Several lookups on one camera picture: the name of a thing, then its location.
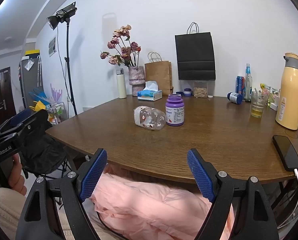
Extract yellow thermos jug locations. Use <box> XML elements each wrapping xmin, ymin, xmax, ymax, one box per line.
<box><xmin>275</xmin><ymin>53</ymin><xmax>298</xmax><ymax>131</ymax></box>

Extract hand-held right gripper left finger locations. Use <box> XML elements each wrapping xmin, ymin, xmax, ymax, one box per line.
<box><xmin>15</xmin><ymin>148</ymin><xmax>108</xmax><ymax>240</ymax></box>

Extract clear glass bottle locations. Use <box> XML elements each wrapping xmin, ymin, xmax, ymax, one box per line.
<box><xmin>244</xmin><ymin>63</ymin><xmax>253</xmax><ymax>102</ymax></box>

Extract blue drink can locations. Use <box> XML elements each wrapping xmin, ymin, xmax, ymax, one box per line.
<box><xmin>236</xmin><ymin>76</ymin><xmax>245</xmax><ymax>95</ymax></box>

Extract storage cart with colourful items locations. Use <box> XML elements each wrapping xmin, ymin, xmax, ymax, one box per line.
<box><xmin>28</xmin><ymin>84</ymin><xmax>66</xmax><ymax>126</ymax></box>

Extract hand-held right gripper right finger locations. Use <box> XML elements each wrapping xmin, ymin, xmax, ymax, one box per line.
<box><xmin>186</xmin><ymin>149</ymin><xmax>280</xmax><ymax>240</ymax></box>

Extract white thermos bottle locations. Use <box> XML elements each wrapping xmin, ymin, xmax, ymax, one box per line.
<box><xmin>116</xmin><ymin>68</ymin><xmax>127</xmax><ymax>99</ymax></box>

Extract clear plastic jar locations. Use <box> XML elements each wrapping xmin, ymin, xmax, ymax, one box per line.
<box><xmin>134</xmin><ymin>106</ymin><xmax>167</xmax><ymax>132</ymax></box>

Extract dark blue pill bottle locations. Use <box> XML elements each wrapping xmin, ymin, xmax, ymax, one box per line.
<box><xmin>227</xmin><ymin>92</ymin><xmax>243</xmax><ymax>104</ymax></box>

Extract black studio light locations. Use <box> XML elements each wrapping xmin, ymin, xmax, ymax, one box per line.
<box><xmin>47</xmin><ymin>1</ymin><xmax>77</xmax><ymax>31</ymax></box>

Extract purple pill bottle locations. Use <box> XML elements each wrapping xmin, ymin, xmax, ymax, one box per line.
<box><xmin>165</xmin><ymin>94</ymin><xmax>185</xmax><ymax>127</ymax></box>

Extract dried pink flowers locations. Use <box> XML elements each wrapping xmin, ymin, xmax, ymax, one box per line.
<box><xmin>100</xmin><ymin>24</ymin><xmax>141</xmax><ymax>68</ymax></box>

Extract colourful snack packet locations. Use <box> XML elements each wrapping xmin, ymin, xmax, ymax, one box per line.
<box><xmin>260</xmin><ymin>83</ymin><xmax>272</xmax><ymax>96</ymax></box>

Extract dark brown door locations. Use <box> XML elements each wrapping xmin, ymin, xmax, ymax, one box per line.
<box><xmin>0</xmin><ymin>67</ymin><xmax>16</xmax><ymax>132</ymax></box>

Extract person's left hand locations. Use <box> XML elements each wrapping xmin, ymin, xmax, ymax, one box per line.
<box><xmin>7</xmin><ymin>153</ymin><xmax>27</xmax><ymax>196</ymax></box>

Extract pink quilted jacket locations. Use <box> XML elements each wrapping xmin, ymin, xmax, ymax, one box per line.
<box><xmin>89</xmin><ymin>164</ymin><xmax>235</xmax><ymax>240</ymax></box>

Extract blue tissue box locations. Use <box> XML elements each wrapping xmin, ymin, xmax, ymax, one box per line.
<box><xmin>137</xmin><ymin>81</ymin><xmax>162</xmax><ymax>101</ymax></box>

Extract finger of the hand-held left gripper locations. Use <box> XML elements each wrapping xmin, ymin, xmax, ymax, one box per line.
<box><xmin>4</xmin><ymin>108</ymin><xmax>38</xmax><ymax>130</ymax></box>
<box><xmin>15</xmin><ymin>109</ymin><xmax>54</xmax><ymax>143</ymax></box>

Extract person's left forearm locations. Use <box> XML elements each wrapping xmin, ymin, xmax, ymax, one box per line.
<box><xmin>0</xmin><ymin>179</ymin><xmax>30</xmax><ymax>240</ymax></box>

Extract drinking glass with yellow liquid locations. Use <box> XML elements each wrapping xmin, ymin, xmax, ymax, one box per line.
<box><xmin>251</xmin><ymin>90</ymin><xmax>268</xmax><ymax>118</ymax></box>

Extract black smartphone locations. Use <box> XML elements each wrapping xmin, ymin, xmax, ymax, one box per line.
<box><xmin>272</xmin><ymin>135</ymin><xmax>298</xmax><ymax>172</ymax></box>

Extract grey refrigerator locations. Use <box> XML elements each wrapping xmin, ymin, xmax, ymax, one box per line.
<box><xmin>19</xmin><ymin>55</ymin><xmax>43</xmax><ymax>110</ymax></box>

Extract black paper bag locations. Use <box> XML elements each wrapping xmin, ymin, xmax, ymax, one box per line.
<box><xmin>175</xmin><ymin>22</ymin><xmax>216</xmax><ymax>81</ymax></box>

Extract pink textured vase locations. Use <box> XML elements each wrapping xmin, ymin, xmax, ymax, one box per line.
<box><xmin>128</xmin><ymin>66</ymin><xmax>146</xmax><ymax>96</ymax></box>

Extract wall electrical panel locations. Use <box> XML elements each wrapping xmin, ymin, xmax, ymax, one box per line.
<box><xmin>48</xmin><ymin>37</ymin><xmax>57</xmax><ymax>56</ymax></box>

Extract brown paper bag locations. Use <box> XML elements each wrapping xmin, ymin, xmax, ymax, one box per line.
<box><xmin>144</xmin><ymin>52</ymin><xmax>174</xmax><ymax>96</ymax></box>

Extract white box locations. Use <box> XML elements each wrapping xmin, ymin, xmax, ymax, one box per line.
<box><xmin>269</xmin><ymin>95</ymin><xmax>280</xmax><ymax>111</ymax></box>

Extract clear container of nuts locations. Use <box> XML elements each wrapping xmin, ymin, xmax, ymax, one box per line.
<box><xmin>193</xmin><ymin>80</ymin><xmax>209</xmax><ymax>98</ymax></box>

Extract black cloth on chair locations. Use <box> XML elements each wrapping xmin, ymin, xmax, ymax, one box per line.
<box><xmin>19</xmin><ymin>129</ymin><xmax>70</xmax><ymax>179</ymax></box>

